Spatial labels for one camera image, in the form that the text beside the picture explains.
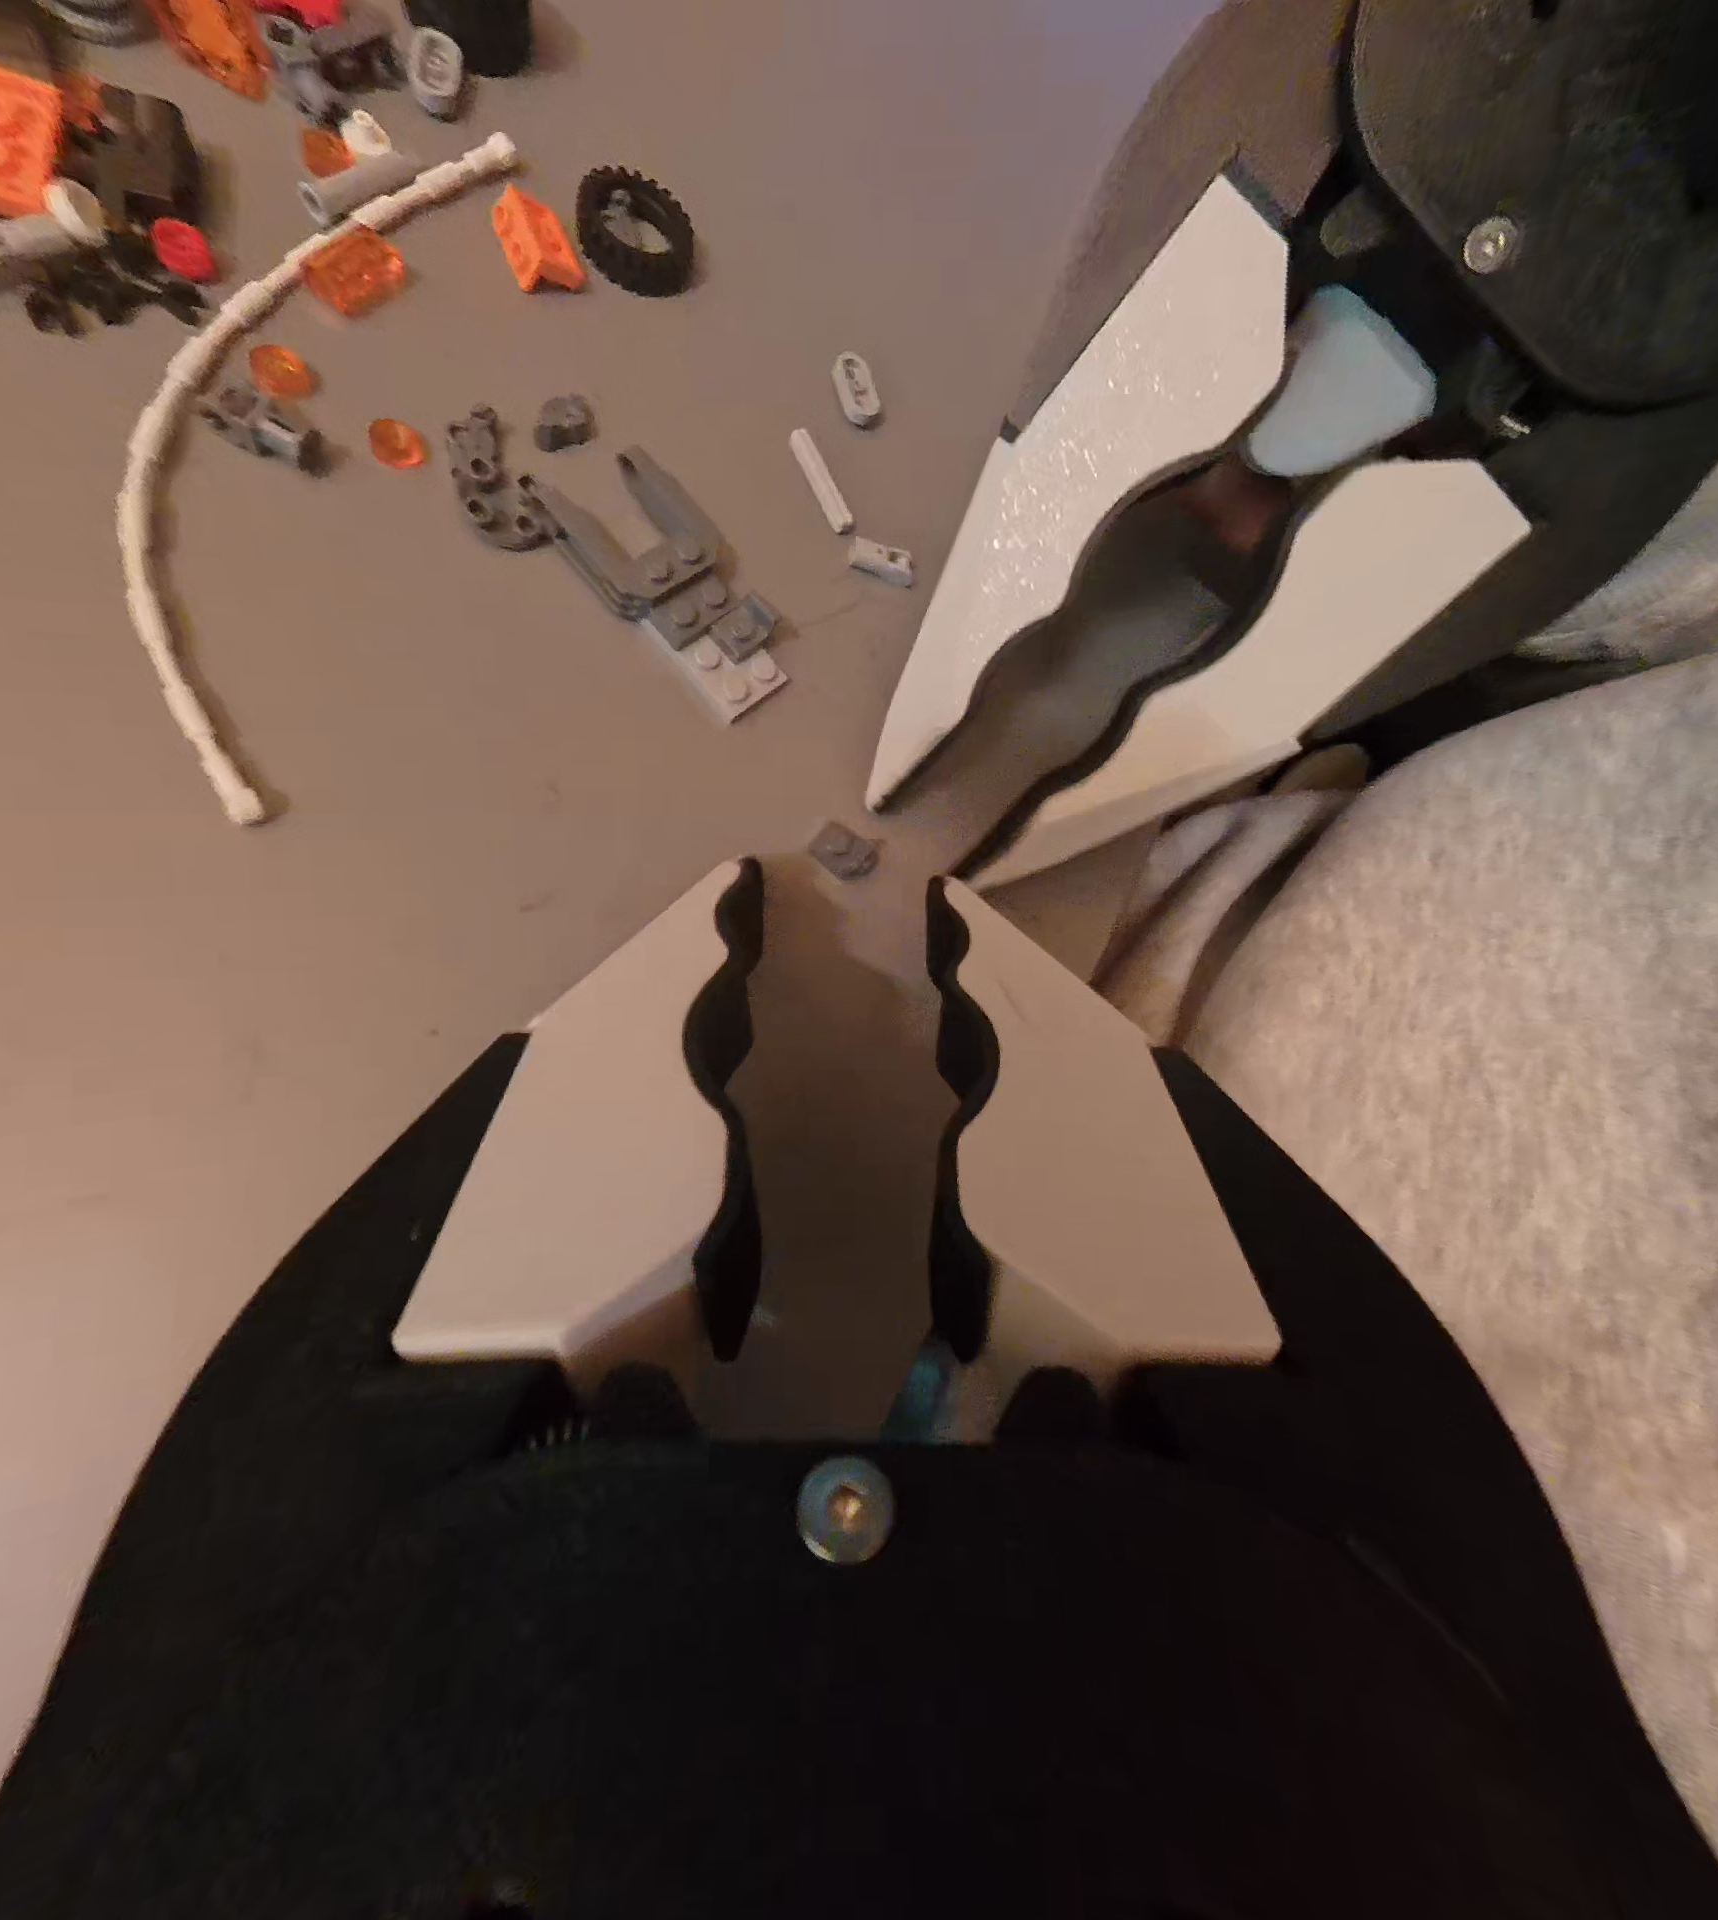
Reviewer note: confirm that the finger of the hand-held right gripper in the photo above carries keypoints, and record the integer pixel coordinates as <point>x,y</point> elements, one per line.
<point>1098,449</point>
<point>1382,602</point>

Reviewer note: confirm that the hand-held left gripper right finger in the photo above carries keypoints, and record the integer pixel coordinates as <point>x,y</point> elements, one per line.
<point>1098,1200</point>

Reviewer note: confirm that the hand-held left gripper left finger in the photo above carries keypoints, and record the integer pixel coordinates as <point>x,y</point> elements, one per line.
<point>574,1200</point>

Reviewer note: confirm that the small dark grey lego plate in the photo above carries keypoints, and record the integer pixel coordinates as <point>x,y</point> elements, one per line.
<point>841,854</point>

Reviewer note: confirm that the grey lego plate assembly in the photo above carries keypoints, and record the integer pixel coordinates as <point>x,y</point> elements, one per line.
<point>678,580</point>

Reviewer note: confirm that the grey oval lego link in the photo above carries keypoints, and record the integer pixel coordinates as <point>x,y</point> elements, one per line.
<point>437,73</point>
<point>855,390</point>

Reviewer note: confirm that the small light grey lego clip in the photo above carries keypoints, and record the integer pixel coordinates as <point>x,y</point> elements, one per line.
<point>881,563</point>

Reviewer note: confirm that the light grey lego bar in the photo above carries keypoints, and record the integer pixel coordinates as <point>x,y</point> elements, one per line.
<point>821,481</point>

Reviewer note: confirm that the small dark grey lego piece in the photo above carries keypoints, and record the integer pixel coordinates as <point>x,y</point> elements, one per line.
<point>475,449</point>
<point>566,428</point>

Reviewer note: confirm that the small black lego tyre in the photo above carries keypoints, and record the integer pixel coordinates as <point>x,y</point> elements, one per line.
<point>590,226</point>

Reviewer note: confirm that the round dark grey lego plate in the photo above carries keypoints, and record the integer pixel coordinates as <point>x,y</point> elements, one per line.
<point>518,517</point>

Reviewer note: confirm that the orange lego brick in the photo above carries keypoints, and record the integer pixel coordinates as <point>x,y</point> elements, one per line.
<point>537,241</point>

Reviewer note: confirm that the round orange lego stud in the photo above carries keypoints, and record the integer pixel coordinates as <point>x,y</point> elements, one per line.
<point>397,443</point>
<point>280,369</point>

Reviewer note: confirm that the transparent orange lego plate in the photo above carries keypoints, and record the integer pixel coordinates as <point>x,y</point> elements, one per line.
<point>357,273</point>

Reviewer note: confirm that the grey lego cylinder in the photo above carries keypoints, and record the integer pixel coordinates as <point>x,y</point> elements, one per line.
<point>357,192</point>

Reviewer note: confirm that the dark grey lego connector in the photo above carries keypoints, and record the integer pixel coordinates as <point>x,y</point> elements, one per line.
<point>263,428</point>

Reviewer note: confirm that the person's grey clothing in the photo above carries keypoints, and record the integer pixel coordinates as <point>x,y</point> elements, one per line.
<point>1473,1200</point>

